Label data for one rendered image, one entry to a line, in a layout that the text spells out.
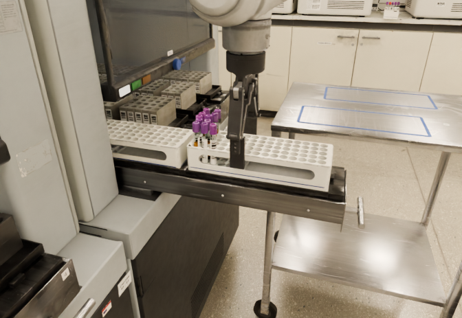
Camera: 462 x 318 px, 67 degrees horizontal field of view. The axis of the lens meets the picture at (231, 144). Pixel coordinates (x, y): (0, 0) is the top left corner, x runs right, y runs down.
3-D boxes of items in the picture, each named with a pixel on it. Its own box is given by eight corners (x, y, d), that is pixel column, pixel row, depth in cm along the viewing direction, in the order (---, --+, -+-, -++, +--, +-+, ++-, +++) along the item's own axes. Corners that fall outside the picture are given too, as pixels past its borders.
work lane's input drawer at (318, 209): (55, 180, 86) (47, 148, 82) (91, 155, 98) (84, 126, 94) (364, 238, 67) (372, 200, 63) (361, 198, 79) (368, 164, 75)
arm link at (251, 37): (276, 16, 66) (273, 48, 68) (229, 14, 68) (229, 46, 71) (265, 22, 58) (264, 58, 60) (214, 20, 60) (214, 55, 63)
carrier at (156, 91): (166, 97, 117) (164, 80, 114) (171, 98, 117) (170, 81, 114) (148, 109, 107) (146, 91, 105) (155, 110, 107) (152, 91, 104)
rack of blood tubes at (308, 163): (187, 172, 75) (185, 146, 73) (203, 152, 84) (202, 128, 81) (327, 194, 68) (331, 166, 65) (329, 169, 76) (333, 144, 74)
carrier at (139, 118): (157, 115, 103) (155, 95, 100) (163, 115, 102) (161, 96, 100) (136, 130, 93) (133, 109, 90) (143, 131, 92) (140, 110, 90)
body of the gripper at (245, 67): (260, 55, 61) (258, 106, 65) (269, 47, 68) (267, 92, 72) (219, 53, 63) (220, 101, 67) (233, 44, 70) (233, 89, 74)
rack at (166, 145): (67, 154, 84) (61, 131, 81) (93, 138, 93) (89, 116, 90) (179, 173, 76) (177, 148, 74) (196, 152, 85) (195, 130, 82)
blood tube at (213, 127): (207, 169, 75) (207, 123, 70) (214, 167, 76) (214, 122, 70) (212, 173, 74) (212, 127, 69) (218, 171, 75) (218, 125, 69)
